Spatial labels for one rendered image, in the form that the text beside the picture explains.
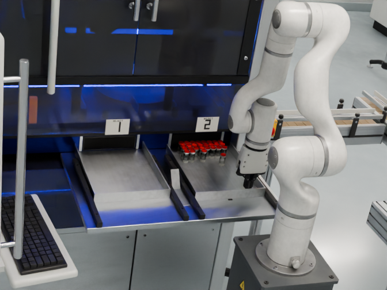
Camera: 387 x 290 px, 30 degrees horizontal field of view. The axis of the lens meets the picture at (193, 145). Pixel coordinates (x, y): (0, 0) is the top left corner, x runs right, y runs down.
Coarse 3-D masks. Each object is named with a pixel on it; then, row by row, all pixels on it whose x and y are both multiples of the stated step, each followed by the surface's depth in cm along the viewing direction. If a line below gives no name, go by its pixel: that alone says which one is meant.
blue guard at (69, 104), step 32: (32, 96) 238; (64, 96) 241; (96, 96) 245; (128, 96) 249; (160, 96) 253; (192, 96) 258; (224, 96) 262; (32, 128) 243; (64, 128) 247; (96, 128) 251; (160, 128) 260; (192, 128) 264; (224, 128) 269
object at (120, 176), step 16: (144, 144) 268; (80, 160) 252; (96, 160) 259; (112, 160) 260; (128, 160) 262; (144, 160) 264; (96, 176) 249; (112, 176) 250; (128, 176) 252; (144, 176) 253; (160, 176) 251; (96, 192) 240; (112, 192) 235; (128, 192) 237; (144, 192) 239; (160, 192) 241
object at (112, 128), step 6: (108, 120) 251; (114, 120) 252; (120, 120) 253; (126, 120) 253; (108, 126) 252; (114, 126) 253; (120, 126) 254; (126, 126) 255; (108, 132) 253; (114, 132) 254; (120, 132) 255; (126, 132) 256
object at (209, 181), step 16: (176, 160) 260; (208, 160) 270; (192, 176) 258; (208, 176) 260; (224, 176) 261; (240, 176) 263; (192, 192) 245; (208, 192) 244; (224, 192) 246; (240, 192) 249; (256, 192) 251
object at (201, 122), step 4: (200, 120) 264; (204, 120) 264; (212, 120) 265; (216, 120) 266; (196, 124) 264; (200, 124) 264; (212, 124) 266; (216, 124) 267; (196, 128) 265; (200, 128) 265; (212, 128) 267; (216, 128) 268
